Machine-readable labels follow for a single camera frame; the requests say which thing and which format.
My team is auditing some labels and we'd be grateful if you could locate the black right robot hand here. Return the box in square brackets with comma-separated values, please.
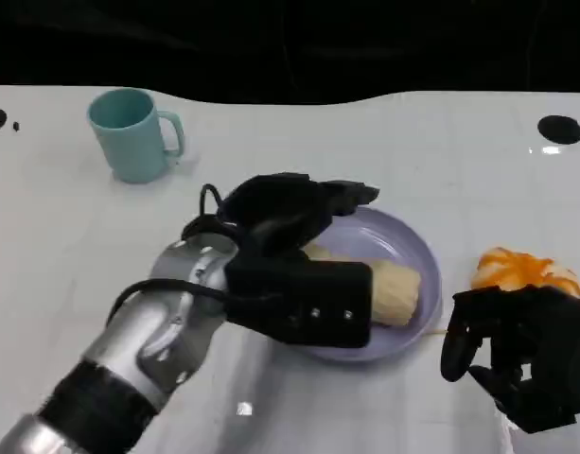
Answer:
[440, 285, 580, 434]

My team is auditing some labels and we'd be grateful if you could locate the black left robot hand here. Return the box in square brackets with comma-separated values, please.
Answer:
[220, 173, 381, 260]

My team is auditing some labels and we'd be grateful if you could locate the beige towel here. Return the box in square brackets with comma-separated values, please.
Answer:
[302, 241, 422, 327]

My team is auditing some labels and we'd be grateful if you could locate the lilac plate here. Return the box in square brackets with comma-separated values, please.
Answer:
[270, 206, 443, 364]

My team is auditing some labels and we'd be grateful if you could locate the pale green mug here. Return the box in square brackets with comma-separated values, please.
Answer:
[86, 87, 185, 184]

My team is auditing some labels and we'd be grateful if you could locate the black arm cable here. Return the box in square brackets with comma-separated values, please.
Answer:
[181, 183, 241, 243]
[111, 277, 237, 325]

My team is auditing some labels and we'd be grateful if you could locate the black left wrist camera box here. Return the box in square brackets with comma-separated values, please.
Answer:
[224, 257, 374, 350]

